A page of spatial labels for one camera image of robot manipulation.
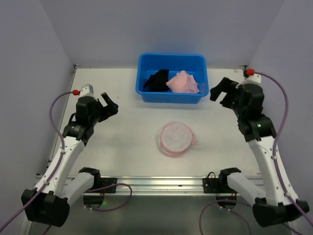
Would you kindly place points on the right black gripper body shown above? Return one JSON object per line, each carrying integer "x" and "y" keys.
{"x": 230, "y": 94}

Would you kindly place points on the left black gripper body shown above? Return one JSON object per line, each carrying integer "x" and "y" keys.
{"x": 102, "y": 109}

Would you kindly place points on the pink bra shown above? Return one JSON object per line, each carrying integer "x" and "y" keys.
{"x": 183, "y": 82}

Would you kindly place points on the black bra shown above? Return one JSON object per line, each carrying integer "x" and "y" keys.
{"x": 157, "y": 82}

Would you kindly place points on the white mesh laundry bag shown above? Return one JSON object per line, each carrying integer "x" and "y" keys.
{"x": 175, "y": 138}

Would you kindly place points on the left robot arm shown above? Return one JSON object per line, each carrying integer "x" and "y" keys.
{"x": 50, "y": 200}

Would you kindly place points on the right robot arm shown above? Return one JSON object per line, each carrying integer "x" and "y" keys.
{"x": 277, "y": 203}

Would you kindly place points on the blue plastic tub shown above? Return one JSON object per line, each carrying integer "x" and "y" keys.
{"x": 150, "y": 63}

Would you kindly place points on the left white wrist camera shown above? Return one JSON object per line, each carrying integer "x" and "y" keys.
{"x": 86, "y": 90}

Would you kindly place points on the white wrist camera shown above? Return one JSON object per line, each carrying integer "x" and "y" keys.
{"x": 251, "y": 77}
{"x": 86, "y": 90}

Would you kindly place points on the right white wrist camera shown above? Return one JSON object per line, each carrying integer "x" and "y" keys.
{"x": 251, "y": 77}

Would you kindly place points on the aluminium mounting rail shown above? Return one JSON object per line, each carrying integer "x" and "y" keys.
{"x": 161, "y": 186}

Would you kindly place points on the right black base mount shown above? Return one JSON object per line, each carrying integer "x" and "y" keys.
{"x": 212, "y": 184}

